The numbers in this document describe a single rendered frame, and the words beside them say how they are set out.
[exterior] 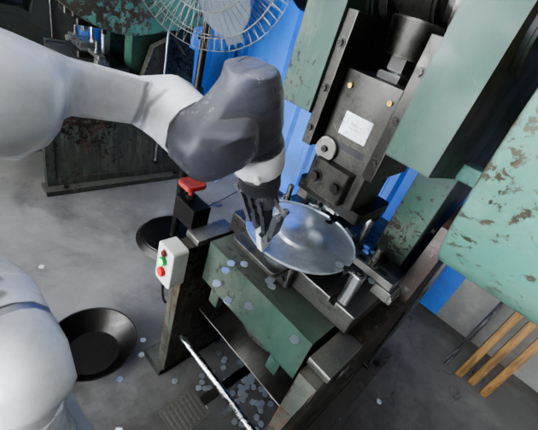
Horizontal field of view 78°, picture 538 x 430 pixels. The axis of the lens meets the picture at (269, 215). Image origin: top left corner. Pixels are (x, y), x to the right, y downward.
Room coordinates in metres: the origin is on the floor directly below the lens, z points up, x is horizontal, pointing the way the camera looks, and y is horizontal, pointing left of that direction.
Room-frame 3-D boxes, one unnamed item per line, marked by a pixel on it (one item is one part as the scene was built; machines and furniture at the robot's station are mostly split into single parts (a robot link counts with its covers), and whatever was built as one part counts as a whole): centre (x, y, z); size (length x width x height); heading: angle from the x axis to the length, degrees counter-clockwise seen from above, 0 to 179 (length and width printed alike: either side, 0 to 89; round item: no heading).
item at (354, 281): (0.61, -0.24, 0.75); 0.03 x 0.03 x 0.10; 55
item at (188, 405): (0.70, -0.09, 0.14); 0.59 x 0.10 x 0.05; 145
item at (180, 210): (0.80, 0.22, 0.62); 0.10 x 0.06 x 0.20; 55
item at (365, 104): (0.78, -0.14, 1.04); 0.17 x 0.15 x 0.30; 145
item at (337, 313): (0.81, -0.17, 0.68); 0.45 x 0.30 x 0.06; 55
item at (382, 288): (0.71, -0.30, 0.76); 0.17 x 0.06 x 0.10; 55
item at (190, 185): (0.81, 0.24, 0.72); 0.07 x 0.06 x 0.08; 145
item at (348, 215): (0.81, -0.17, 0.86); 0.20 x 0.16 x 0.05; 55
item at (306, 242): (0.71, -0.09, 0.78); 0.29 x 0.29 x 0.01
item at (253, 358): (0.82, -0.17, 0.31); 0.43 x 0.42 x 0.01; 55
